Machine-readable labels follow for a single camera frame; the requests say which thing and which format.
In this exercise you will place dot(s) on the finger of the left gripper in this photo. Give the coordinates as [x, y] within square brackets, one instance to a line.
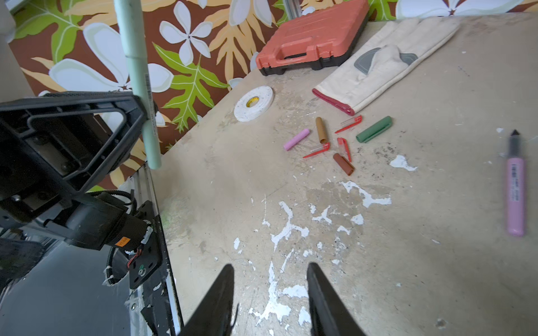
[56, 147]

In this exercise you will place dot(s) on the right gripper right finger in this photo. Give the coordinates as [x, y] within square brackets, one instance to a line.
[328, 314]

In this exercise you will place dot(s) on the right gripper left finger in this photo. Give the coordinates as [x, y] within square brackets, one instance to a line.
[214, 314]

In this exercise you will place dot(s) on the light green pen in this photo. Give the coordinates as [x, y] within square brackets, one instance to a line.
[131, 27]

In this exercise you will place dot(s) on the brown marker cap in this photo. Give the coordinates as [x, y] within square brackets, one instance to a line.
[343, 164]

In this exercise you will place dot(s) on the red pen cap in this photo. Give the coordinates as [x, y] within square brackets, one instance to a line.
[318, 150]
[348, 124]
[344, 149]

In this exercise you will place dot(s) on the dark green pen cap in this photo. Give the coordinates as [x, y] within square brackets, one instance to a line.
[375, 130]

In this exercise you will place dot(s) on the pink pen cap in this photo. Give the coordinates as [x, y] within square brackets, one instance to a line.
[296, 139]

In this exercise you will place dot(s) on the brown gold pen cap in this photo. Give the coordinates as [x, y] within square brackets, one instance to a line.
[321, 130]

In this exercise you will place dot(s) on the pink pen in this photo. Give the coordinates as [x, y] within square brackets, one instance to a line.
[515, 186]

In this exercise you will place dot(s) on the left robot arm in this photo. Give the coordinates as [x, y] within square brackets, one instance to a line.
[97, 219]

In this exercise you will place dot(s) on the white tape roll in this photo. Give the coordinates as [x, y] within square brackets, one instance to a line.
[253, 104]

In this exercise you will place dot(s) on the beige work glove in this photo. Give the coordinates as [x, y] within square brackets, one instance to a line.
[388, 56]

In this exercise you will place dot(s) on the red plastic tool case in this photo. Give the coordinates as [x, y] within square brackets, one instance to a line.
[321, 39]

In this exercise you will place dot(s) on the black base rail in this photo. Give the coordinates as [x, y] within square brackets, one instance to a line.
[153, 306]

